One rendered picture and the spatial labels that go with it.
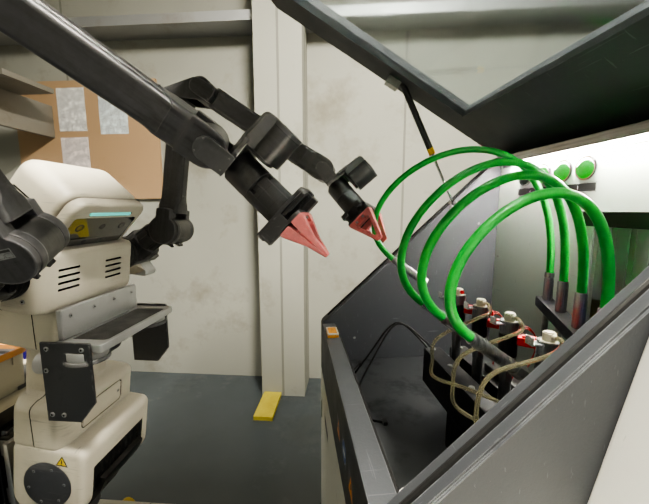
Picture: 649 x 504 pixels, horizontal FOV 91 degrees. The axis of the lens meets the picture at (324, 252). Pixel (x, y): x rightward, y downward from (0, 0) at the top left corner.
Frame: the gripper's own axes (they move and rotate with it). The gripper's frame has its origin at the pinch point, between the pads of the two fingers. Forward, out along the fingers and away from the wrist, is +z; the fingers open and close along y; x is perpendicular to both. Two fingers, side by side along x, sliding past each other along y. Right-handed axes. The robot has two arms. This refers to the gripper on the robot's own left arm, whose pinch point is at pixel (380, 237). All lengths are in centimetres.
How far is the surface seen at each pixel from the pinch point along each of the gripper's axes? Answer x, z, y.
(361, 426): 17.3, 30.5, -22.0
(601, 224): -26.7, 28.0, -16.8
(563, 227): -26.4, 23.6, 1.2
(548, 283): -18.0, 29.2, 12.9
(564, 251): -23.6, 26.7, 2.7
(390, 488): 13, 38, -30
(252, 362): 165, -51, 112
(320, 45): -34, -169, 89
